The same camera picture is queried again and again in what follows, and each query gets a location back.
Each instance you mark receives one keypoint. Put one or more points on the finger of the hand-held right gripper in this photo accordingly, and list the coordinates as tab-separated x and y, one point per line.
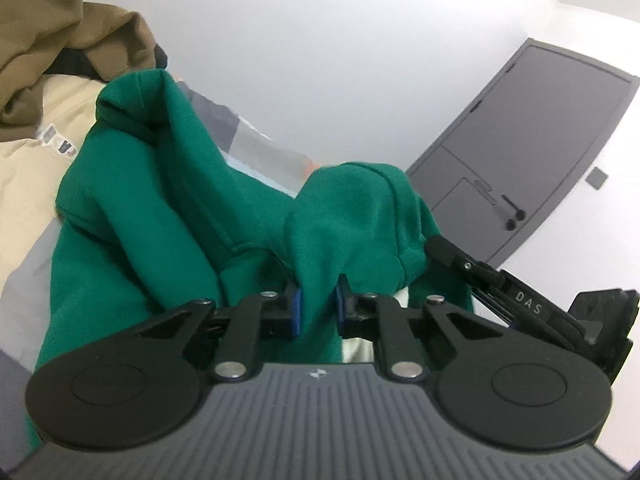
505	292

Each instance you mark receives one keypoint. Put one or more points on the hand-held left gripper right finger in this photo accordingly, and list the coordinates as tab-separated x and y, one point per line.
341	310

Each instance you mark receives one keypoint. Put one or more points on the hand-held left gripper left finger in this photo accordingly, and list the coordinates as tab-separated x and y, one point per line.
297	312

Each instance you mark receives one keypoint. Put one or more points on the green sweatshirt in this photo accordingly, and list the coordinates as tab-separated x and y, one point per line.
165	200

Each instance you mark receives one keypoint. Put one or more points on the grey door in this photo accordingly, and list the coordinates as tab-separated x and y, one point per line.
530	150

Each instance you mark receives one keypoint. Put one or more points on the patchwork bed sheet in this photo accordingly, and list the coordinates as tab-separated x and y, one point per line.
25	200

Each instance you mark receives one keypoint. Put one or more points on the brown hoodie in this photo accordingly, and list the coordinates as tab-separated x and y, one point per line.
55	15

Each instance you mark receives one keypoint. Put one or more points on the grey wall switch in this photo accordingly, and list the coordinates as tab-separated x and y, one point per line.
598	179

